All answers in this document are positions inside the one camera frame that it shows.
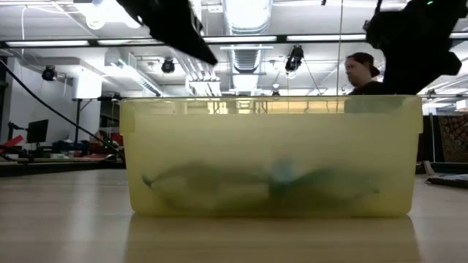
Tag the white box unit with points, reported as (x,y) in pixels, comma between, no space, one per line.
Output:
(86,87)

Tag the white ceiling pipes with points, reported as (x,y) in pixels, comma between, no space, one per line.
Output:
(197,80)

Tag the black legged high table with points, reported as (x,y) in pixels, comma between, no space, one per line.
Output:
(78,117)

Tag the black metal pole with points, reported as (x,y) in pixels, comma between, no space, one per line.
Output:
(432,139)

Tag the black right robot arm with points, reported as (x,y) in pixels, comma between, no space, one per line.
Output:
(459,9)

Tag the seated person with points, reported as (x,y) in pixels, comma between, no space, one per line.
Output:
(99,144)

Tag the white ceiling light fixture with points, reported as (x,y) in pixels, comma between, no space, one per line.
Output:
(128,69)

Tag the long linear ceiling light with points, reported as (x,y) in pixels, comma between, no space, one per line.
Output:
(237,39)

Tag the dark Hershey's bar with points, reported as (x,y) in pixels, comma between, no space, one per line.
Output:
(449,180)

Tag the black computer monitor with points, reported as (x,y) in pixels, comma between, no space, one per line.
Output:
(38,131)

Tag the white round ceiling lamp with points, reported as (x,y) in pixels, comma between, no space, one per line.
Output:
(95,23)

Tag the patterned wall hanging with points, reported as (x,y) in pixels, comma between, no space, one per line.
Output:
(455,139)

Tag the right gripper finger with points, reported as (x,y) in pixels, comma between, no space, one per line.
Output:
(402,73)
(449,64)

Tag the yellow translucent plastic bin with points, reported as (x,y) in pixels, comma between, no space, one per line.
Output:
(270,139)

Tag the white blue Hershey's bar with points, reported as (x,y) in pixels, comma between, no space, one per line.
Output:
(281,175)
(336,186)
(204,190)

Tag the silver ventilation duct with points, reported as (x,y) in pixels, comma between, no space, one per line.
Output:
(246,14)

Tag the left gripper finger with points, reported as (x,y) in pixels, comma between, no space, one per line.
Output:
(197,49)

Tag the black ceiling spotlight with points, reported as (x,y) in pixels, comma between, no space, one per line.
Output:
(276,93)
(168,66)
(116,97)
(294,58)
(48,74)

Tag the standing person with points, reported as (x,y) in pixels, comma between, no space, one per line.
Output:
(360,73)

